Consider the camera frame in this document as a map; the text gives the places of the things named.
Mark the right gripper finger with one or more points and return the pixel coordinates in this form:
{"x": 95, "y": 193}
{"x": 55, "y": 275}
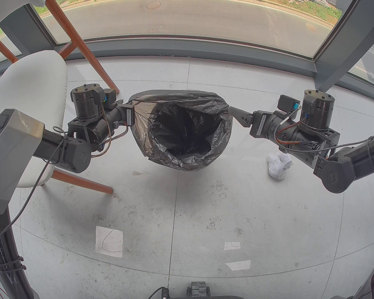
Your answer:
{"x": 243, "y": 117}

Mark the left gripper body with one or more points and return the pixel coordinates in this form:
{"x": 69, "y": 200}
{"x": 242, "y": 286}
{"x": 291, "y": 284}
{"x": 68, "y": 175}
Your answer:
{"x": 120, "y": 115}

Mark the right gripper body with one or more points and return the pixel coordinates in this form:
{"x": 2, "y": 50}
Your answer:
{"x": 268, "y": 126}

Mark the black plastic bag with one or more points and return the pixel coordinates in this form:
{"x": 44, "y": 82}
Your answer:
{"x": 187, "y": 163}

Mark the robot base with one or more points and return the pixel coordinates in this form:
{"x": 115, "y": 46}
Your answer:
{"x": 199, "y": 291}

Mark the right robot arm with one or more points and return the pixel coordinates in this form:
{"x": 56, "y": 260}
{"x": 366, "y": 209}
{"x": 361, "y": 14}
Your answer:
{"x": 339, "y": 170}

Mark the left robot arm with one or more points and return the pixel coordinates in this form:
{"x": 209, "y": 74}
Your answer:
{"x": 18, "y": 129}

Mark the crumpled white paper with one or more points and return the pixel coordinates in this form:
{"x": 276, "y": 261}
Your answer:
{"x": 280, "y": 166}

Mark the window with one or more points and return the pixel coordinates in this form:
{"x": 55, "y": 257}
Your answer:
{"x": 190, "y": 47}

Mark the white chair with wooden legs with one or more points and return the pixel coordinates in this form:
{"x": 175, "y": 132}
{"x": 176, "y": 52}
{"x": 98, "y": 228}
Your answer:
{"x": 28, "y": 82}

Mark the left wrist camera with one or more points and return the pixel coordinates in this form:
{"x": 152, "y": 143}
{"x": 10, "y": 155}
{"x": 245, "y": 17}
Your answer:
{"x": 109, "y": 96}

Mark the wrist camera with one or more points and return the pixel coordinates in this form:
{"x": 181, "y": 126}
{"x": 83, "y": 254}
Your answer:
{"x": 288, "y": 103}
{"x": 109, "y": 96}

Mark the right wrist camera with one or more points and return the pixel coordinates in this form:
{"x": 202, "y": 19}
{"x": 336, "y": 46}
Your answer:
{"x": 288, "y": 103}

